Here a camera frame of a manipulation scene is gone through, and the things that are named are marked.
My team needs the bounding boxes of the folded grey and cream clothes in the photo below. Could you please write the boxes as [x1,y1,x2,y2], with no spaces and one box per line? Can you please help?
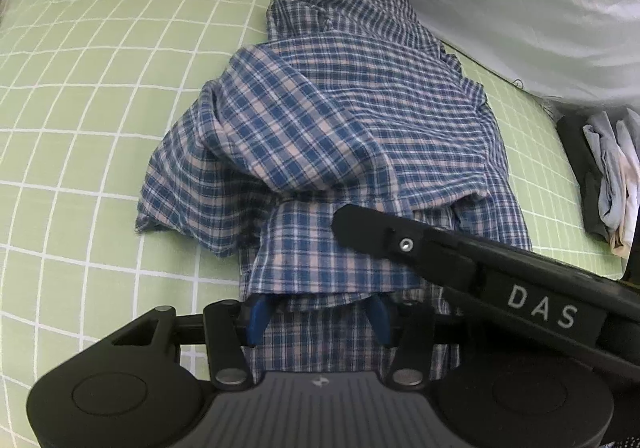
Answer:
[556,108,639,260]

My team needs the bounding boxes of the green grid mat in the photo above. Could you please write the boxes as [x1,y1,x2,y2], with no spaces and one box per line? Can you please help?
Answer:
[0,0,640,448]

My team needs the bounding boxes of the blue plaid shirt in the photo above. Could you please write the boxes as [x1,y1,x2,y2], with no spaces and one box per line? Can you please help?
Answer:
[136,0,532,376]

